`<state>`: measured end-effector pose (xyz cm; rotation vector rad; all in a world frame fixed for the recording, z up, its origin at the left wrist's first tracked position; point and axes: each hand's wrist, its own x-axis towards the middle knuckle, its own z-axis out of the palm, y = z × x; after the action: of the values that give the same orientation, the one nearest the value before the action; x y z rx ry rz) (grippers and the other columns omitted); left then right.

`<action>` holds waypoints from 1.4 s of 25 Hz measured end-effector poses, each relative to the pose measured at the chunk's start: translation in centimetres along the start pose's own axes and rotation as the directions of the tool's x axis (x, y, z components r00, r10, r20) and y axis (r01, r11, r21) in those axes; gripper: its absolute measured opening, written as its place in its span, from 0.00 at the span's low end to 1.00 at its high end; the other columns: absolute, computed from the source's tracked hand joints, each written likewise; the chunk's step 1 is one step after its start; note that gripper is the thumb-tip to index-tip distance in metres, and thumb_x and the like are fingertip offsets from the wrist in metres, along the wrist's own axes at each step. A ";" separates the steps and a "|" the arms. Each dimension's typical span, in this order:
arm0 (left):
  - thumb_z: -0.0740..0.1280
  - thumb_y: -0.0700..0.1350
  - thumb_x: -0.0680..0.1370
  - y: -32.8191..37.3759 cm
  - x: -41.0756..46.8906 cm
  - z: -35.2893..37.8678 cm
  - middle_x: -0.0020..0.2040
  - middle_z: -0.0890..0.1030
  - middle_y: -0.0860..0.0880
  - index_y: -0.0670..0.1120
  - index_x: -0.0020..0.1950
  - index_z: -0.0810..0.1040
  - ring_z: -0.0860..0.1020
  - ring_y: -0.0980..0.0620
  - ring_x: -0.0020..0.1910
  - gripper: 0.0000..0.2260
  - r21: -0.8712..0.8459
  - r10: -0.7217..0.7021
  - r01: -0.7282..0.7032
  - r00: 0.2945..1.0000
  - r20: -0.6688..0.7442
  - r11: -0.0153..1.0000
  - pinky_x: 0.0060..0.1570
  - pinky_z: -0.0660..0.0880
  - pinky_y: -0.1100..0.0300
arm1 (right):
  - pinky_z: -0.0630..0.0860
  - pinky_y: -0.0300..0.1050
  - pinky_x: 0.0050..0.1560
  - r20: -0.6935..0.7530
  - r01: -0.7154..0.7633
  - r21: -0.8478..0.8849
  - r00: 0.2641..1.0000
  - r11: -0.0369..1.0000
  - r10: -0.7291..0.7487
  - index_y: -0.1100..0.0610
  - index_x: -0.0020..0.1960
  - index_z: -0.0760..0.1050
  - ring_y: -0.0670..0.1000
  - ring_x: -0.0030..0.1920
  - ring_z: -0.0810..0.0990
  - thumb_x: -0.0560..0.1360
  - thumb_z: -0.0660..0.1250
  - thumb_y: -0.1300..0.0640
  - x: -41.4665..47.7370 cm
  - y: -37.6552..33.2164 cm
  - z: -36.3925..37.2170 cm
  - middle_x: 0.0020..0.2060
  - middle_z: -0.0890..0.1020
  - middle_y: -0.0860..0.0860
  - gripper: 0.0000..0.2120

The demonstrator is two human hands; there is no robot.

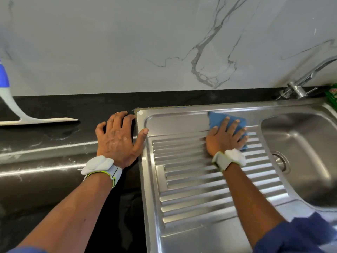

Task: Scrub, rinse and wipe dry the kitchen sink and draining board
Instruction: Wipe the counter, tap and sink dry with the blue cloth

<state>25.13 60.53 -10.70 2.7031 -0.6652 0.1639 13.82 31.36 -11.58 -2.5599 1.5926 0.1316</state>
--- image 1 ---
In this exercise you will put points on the person's left hand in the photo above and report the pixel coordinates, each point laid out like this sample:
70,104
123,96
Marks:
118,139

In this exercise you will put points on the person's right hand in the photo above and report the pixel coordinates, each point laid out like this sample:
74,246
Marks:
224,138

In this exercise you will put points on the blue cloth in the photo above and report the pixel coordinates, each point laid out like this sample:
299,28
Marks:
217,119

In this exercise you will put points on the stainless steel sink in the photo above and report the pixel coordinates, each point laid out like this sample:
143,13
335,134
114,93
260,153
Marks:
200,208

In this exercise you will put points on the chrome faucet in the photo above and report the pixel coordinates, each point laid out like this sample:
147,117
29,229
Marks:
305,81

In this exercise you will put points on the blue white squeegee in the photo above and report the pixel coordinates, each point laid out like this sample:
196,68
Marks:
8,102

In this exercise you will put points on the person's right forearm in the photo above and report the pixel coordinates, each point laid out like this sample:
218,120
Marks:
252,200

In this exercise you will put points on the person's left forearm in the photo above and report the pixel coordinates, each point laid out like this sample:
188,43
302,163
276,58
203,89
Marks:
71,218

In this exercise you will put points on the white left wrist tracker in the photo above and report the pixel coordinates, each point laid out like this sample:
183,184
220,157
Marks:
99,166

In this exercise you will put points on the metal drain strainer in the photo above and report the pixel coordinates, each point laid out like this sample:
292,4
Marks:
280,161

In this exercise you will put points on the green soap tray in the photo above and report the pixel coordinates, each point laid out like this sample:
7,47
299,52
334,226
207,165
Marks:
333,94

